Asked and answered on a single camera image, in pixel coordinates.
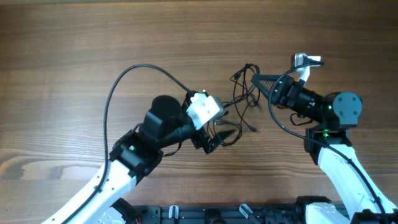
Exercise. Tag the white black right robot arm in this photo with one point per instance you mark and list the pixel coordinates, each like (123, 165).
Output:
(328, 143)

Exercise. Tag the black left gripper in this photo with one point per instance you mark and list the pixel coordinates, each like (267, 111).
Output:
(201, 135)

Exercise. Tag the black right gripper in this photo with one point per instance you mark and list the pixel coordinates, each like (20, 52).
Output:
(286, 91)

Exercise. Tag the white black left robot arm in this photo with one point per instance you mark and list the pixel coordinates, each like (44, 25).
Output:
(136, 154)

